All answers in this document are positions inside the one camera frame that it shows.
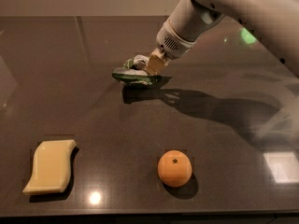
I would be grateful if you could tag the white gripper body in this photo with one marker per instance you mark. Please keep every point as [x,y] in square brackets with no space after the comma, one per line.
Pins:
[173,43]

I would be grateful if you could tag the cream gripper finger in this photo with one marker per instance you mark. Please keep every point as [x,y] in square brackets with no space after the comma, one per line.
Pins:
[157,62]

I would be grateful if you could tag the green jalapeno chip bag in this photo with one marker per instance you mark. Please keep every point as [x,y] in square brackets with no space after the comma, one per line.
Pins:
[132,72]

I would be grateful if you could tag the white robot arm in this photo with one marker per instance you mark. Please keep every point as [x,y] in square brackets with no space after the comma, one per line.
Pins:
[274,23]

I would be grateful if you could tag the yellow wavy sponge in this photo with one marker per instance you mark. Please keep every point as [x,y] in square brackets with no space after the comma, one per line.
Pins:
[51,172]

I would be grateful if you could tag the orange fruit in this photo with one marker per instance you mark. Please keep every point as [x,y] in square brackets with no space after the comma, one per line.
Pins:
[174,168]

